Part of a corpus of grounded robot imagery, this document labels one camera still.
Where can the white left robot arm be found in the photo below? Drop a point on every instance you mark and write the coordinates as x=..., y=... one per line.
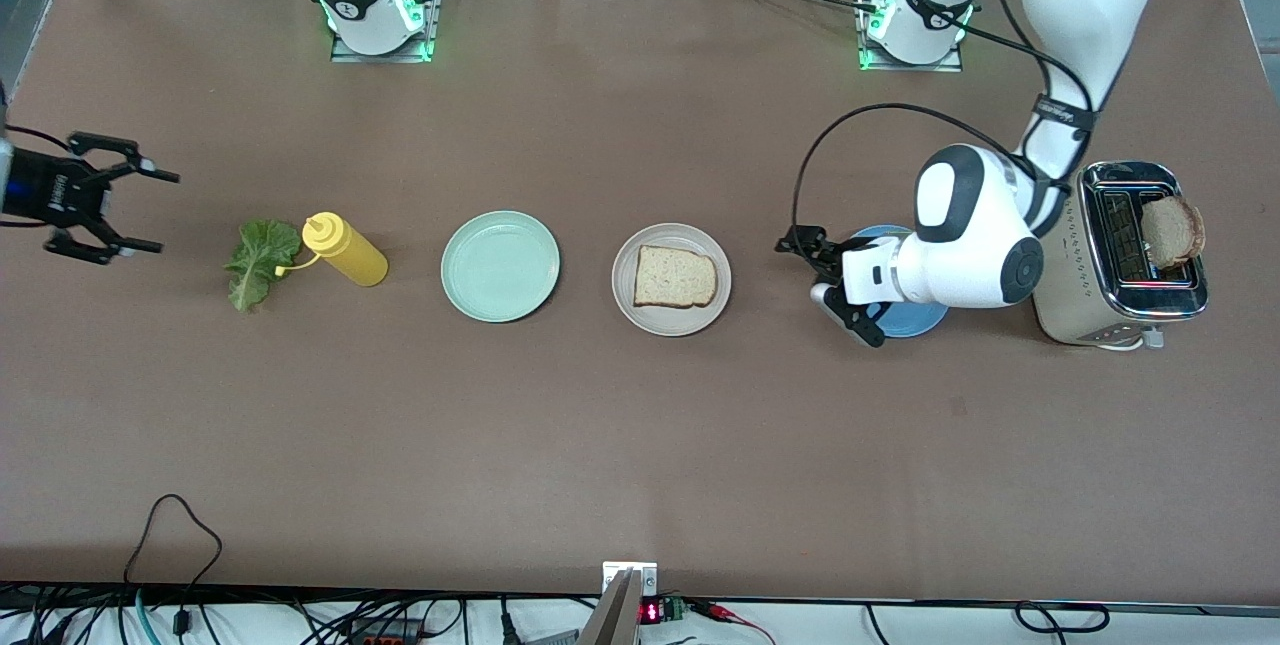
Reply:
x=975, y=225

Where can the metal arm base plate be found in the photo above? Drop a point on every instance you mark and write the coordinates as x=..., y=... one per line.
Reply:
x=432, y=15
x=950, y=67

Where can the pale green plate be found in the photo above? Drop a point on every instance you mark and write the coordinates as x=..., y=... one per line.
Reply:
x=500, y=267

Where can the circuit board with red display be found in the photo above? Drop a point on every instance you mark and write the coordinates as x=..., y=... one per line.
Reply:
x=660, y=611

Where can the blue plate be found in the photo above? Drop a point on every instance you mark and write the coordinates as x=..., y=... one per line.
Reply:
x=915, y=320

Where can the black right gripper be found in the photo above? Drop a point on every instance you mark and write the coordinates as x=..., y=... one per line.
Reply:
x=48, y=192

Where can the green lettuce leaf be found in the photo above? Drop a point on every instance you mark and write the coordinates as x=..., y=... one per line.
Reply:
x=262, y=260

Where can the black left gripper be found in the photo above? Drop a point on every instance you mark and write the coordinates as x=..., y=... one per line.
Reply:
x=822, y=256

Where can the beige plate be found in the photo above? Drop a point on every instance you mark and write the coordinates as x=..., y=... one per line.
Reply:
x=671, y=323

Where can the red clip lead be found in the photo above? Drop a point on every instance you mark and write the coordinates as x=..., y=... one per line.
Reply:
x=735, y=617

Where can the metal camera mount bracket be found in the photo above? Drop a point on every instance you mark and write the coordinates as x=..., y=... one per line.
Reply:
x=630, y=577

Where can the yellow squeeze bottle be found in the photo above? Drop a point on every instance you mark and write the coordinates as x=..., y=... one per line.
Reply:
x=350, y=253

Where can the beige chrome toaster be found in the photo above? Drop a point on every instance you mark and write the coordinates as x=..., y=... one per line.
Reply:
x=1075, y=315

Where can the brown bread slice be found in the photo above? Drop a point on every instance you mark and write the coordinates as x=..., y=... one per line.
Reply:
x=675, y=277
x=1172, y=230

